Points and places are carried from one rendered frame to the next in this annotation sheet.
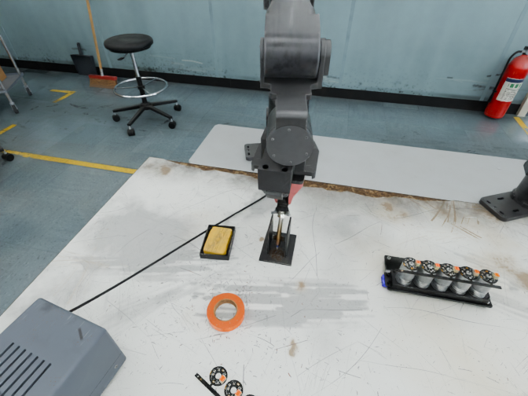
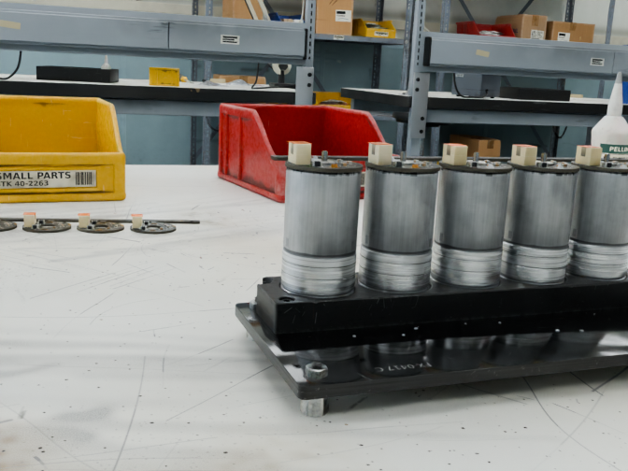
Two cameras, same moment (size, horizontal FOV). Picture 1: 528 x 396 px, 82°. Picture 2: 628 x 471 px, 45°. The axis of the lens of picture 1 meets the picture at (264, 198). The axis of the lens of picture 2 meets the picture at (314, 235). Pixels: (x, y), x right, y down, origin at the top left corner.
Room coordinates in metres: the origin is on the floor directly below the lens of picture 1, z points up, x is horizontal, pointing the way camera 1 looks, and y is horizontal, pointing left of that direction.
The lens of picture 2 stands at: (0.47, -0.47, 0.84)
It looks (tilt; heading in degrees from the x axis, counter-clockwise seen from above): 13 degrees down; 148
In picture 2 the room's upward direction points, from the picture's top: 3 degrees clockwise
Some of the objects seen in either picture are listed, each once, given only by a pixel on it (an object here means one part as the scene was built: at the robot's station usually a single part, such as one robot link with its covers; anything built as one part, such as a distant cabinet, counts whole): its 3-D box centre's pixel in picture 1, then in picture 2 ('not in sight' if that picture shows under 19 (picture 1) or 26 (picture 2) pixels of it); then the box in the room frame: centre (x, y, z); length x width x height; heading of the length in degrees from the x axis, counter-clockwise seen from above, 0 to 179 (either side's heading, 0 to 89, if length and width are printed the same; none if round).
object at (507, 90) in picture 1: (510, 82); not in sight; (2.44, -1.97, 0.29); 0.16 x 0.15 x 0.55; 77
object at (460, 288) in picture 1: (461, 281); (397, 235); (0.28, -0.32, 0.79); 0.02 x 0.02 x 0.05
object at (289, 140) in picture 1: (293, 99); not in sight; (0.37, -0.04, 1.05); 0.12 x 0.09 x 0.12; 177
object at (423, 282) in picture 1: (424, 276); (535, 231); (0.29, -0.26, 0.79); 0.02 x 0.02 x 0.05
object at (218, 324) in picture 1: (225, 311); not in sight; (0.24, 0.06, 0.76); 0.06 x 0.06 x 0.01
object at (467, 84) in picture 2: not in sight; (476, 84); (-1.76, 1.67, 0.80); 0.15 x 0.12 x 0.10; 6
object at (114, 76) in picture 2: not in sight; (78, 74); (-2.18, 0.24, 0.77); 0.24 x 0.16 x 0.04; 62
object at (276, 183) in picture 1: (280, 167); not in sight; (0.36, -0.02, 0.95); 0.11 x 0.07 x 0.06; 168
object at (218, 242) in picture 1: (218, 241); not in sight; (0.39, 0.09, 0.76); 0.07 x 0.05 x 0.02; 174
